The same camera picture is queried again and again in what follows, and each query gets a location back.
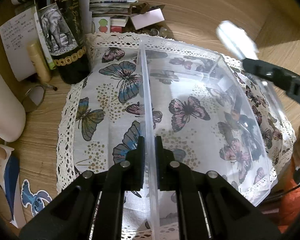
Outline white handheld massager device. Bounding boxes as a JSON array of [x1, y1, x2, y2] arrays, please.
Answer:
[[216, 21, 258, 61]]

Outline clear plastic storage box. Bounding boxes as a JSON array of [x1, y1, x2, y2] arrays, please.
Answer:
[[136, 35, 294, 240]]

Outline blue cartoon sticker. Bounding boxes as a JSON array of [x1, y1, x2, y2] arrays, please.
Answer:
[[20, 179, 52, 217]]

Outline orange fabric item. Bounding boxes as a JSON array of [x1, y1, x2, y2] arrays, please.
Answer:
[[275, 159, 300, 233]]

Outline butterfly print lace cloth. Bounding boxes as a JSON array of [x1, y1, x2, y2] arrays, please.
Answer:
[[56, 31, 297, 240]]

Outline cream cylindrical container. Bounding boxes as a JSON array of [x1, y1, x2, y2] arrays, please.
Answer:
[[0, 74, 26, 142]]

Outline pink white card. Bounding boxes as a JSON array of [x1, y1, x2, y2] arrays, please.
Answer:
[[130, 8, 165, 30]]

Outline gold lip balm tube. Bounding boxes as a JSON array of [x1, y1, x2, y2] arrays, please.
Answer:
[[27, 40, 51, 83]]

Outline white handwritten note paper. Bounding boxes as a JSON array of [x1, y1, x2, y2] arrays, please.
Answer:
[[0, 7, 38, 81]]

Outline stack of papers and cards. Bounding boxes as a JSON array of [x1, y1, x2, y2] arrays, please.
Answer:
[[78, 0, 166, 34]]

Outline dark wine bottle elephant label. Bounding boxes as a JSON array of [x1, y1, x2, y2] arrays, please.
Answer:
[[34, 0, 90, 85]]

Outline metal ring tape roll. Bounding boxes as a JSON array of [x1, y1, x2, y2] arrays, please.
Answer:
[[21, 85, 45, 113]]

